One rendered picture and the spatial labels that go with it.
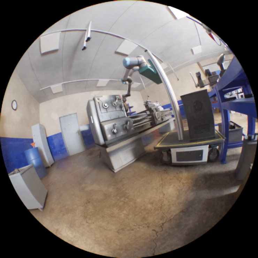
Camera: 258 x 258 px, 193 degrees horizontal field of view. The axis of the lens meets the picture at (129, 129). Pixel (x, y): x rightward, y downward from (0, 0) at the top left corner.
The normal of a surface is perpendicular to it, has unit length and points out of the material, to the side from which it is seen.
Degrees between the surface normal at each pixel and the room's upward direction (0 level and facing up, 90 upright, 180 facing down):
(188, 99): 90
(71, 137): 90
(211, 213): 0
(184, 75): 90
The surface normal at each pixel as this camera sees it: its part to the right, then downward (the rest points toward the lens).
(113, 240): -0.28, -0.96
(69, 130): 0.58, -0.11
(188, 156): -0.67, 0.25
